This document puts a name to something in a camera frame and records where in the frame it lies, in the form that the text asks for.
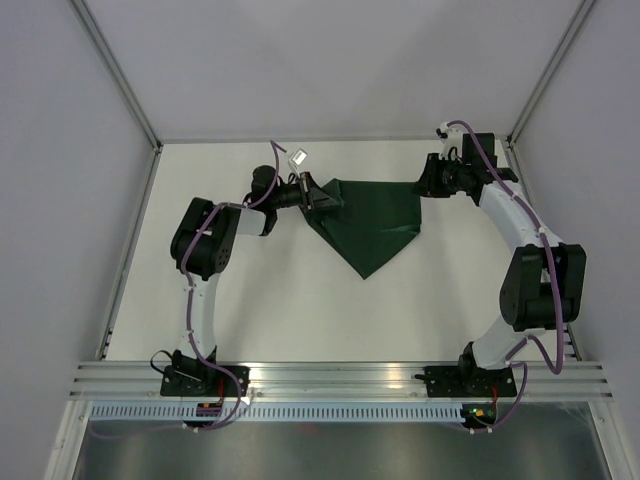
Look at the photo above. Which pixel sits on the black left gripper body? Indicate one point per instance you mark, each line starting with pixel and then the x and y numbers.
pixel 287 196

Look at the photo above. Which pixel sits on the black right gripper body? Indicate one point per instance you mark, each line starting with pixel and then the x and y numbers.
pixel 446 174

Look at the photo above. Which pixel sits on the green cloth napkin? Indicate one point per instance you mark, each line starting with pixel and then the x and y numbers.
pixel 373 222

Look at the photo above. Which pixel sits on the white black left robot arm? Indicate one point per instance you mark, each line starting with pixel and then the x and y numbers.
pixel 202 248

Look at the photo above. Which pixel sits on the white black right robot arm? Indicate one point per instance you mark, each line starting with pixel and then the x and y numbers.
pixel 543 285

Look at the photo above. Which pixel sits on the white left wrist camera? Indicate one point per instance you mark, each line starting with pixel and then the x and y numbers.
pixel 296 158

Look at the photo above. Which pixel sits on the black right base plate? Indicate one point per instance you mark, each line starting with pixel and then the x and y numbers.
pixel 450 382

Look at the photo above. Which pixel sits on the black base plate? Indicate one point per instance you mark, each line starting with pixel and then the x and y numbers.
pixel 450 382
pixel 212 384

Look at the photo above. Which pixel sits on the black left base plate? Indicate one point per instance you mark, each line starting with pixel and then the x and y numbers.
pixel 212 384

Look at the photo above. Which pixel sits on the aluminium frame rail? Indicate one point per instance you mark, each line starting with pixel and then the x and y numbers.
pixel 579 381

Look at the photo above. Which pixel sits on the white slotted cable duct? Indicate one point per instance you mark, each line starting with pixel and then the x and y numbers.
pixel 281 411

